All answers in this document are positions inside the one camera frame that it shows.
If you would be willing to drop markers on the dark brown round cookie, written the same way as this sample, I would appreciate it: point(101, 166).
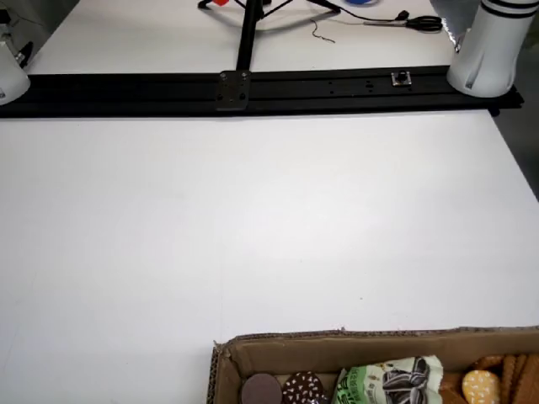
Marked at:
point(261, 391)

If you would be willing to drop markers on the yellow sprinkled round cookie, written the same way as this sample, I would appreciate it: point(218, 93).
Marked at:
point(480, 387)

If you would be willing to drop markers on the blue tape roll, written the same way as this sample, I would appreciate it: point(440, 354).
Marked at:
point(362, 2)

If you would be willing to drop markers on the chocolate sprinkle round cookie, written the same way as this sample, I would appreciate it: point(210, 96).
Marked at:
point(301, 389)

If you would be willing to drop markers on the black push button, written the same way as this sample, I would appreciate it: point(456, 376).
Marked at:
point(401, 78)

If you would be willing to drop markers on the black stand pole with legs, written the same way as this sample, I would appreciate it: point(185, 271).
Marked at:
point(248, 38)

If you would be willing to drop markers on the grey metal bracket plate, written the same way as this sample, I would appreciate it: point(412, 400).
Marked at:
point(231, 90)

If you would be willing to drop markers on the brown cardboard box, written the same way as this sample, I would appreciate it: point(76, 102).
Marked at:
point(295, 349)

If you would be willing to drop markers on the small red object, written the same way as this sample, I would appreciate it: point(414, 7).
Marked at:
point(220, 2)

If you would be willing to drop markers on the black scissors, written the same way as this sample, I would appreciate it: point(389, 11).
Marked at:
point(425, 23)

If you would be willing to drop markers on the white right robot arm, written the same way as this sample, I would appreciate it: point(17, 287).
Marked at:
point(10, 80)

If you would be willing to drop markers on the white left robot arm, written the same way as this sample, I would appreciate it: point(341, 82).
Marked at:
point(484, 54)

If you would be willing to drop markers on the green white snack packet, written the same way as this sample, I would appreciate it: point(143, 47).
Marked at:
point(391, 379)

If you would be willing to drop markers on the black aluminium rail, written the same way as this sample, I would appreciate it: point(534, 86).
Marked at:
point(126, 92)

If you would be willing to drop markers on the ridged orange wafer biscuit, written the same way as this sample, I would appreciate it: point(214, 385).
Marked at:
point(508, 379)
point(528, 379)

